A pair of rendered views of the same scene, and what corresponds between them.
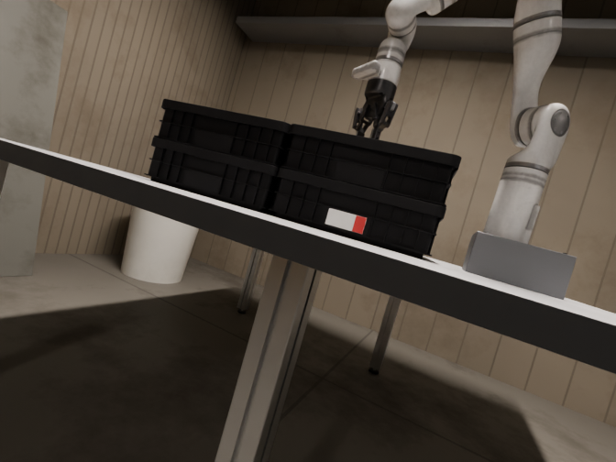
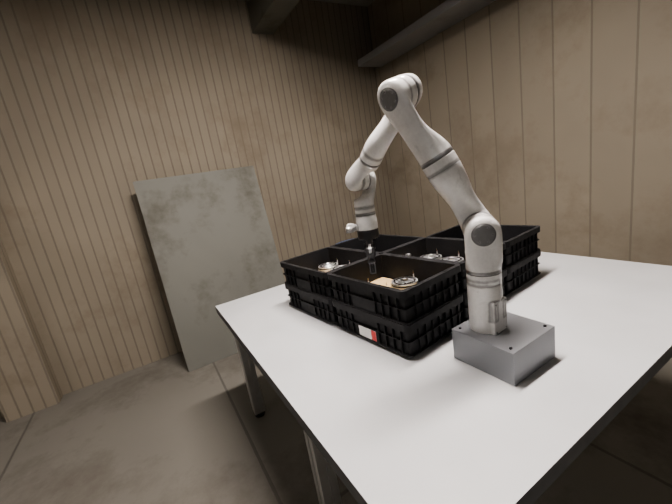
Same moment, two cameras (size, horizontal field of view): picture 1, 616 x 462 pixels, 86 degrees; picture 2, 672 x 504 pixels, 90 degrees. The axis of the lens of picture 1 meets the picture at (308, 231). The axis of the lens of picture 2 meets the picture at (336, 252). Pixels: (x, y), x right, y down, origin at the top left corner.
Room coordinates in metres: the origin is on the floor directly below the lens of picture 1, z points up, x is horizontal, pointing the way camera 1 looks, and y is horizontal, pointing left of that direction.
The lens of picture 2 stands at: (-0.14, -0.69, 1.29)
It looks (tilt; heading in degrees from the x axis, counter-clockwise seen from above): 13 degrees down; 38
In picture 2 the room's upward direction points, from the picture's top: 10 degrees counter-clockwise
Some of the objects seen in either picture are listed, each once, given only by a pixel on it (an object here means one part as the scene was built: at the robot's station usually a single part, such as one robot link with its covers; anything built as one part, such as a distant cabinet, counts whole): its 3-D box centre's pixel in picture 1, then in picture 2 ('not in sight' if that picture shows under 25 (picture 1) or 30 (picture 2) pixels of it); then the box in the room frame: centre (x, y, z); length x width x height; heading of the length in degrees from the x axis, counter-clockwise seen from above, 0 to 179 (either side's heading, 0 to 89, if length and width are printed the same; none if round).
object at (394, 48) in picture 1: (397, 38); (364, 191); (0.85, -0.08, 1.22); 0.09 x 0.07 x 0.15; 157
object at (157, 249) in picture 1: (162, 234); not in sight; (2.45, 1.04, 0.32); 0.52 x 0.52 x 0.64
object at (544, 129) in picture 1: (535, 142); (482, 245); (0.79, -0.46, 1.04); 0.09 x 0.09 x 0.17; 20
